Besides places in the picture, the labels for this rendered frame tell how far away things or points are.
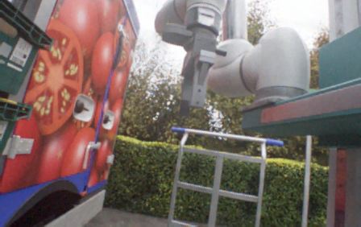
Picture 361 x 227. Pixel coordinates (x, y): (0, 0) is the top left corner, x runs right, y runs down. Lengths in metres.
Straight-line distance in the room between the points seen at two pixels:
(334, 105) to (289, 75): 0.23
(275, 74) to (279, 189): 2.91
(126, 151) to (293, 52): 2.68
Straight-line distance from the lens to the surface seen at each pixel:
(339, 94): 0.41
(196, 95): 0.38
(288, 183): 3.41
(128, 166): 3.10
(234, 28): 0.84
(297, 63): 0.64
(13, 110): 0.85
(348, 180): 0.64
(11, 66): 0.85
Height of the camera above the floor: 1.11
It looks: 12 degrees up
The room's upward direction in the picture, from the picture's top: 9 degrees clockwise
